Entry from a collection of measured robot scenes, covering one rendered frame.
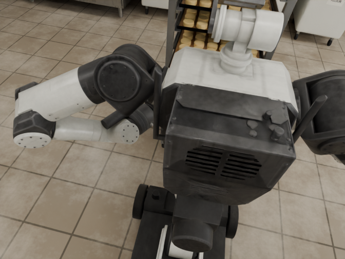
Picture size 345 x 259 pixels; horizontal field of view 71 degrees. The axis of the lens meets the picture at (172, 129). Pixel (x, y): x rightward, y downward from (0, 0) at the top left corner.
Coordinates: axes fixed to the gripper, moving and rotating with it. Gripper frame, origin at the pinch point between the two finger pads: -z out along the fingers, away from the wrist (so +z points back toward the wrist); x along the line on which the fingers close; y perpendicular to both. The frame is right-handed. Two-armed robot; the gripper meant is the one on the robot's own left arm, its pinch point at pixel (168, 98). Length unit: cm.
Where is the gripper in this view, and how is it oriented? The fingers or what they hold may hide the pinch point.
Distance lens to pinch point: 91.6
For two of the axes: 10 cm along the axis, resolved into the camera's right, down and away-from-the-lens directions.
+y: -7.6, -5.3, 3.9
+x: 0.7, -6.5, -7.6
